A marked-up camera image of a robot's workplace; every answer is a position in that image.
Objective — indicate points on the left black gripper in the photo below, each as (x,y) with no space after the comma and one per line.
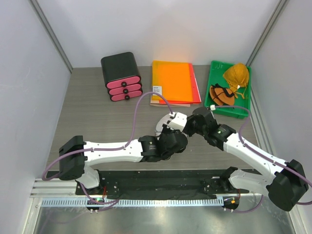
(165,128)

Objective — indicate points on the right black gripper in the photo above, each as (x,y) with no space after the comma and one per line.
(187,130)

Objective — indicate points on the white mesh laundry bag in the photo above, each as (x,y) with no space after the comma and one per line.
(164,120)

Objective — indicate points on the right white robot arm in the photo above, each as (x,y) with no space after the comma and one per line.
(284,183)

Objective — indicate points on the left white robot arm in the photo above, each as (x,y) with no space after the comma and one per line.
(78,156)

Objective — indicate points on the mustard orange bra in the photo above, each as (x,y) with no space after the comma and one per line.
(237,77)

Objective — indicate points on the orange folder stack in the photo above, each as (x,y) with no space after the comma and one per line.
(176,82)

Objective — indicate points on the black pink drawer box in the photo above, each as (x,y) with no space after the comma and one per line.
(121,76)

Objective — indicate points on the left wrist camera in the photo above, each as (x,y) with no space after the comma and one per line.
(178,122)

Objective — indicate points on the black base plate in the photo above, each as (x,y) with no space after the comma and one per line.
(166,184)

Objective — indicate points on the white slotted cable duct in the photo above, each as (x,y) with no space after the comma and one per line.
(85,202)

